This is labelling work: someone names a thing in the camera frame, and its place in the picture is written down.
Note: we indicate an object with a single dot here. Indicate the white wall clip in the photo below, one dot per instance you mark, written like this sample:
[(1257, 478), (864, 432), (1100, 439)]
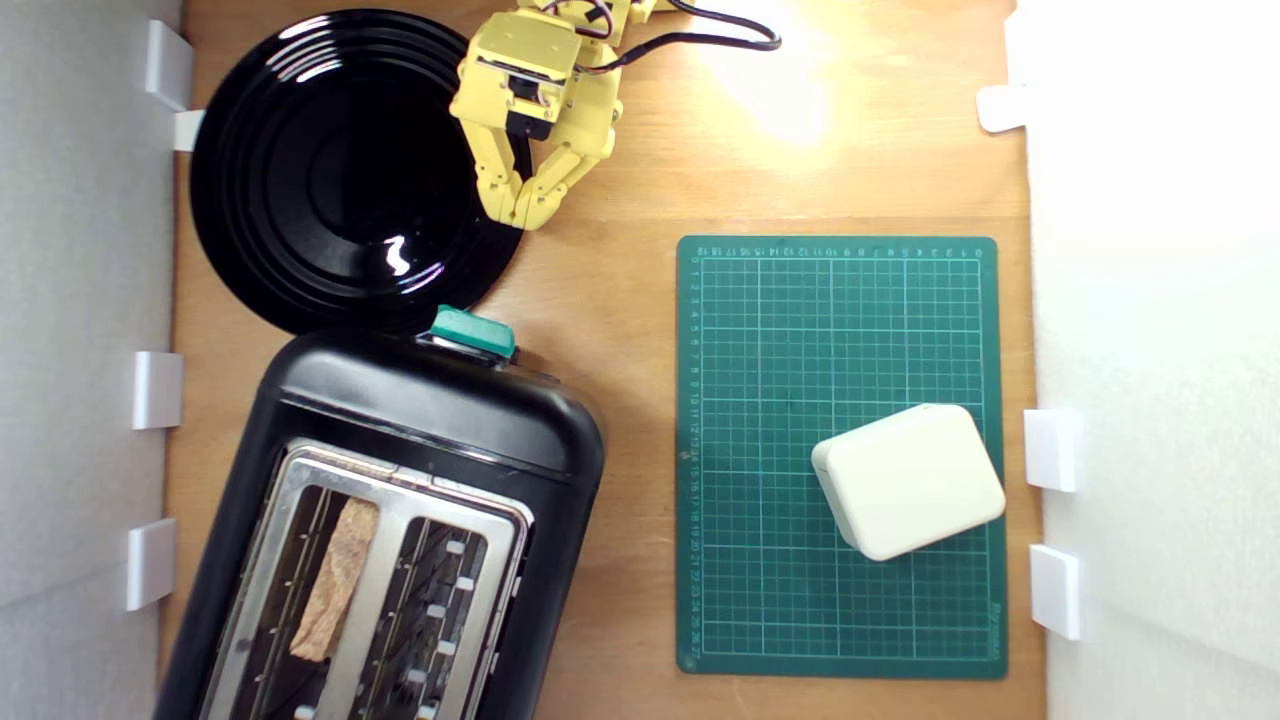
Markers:
[(168, 65), (1000, 108), (1050, 450), (187, 130), (158, 390), (150, 563), (1055, 592)]

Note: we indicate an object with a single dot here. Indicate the brown bread slice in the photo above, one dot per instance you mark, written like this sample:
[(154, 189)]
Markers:
[(335, 580)]

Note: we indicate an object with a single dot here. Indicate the white block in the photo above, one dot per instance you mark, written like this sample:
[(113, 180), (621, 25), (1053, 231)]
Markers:
[(910, 480)]

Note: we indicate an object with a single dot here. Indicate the green cutting mat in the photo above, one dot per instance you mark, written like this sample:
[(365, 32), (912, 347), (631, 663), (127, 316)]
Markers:
[(780, 380)]

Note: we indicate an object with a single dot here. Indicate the black plate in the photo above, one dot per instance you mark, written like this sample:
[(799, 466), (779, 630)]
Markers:
[(300, 200)]

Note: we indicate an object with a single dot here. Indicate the green toaster lever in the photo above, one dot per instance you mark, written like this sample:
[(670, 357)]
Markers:
[(472, 331)]

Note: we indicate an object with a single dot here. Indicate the black two-slot toaster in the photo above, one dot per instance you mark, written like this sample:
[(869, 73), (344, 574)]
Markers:
[(430, 400)]

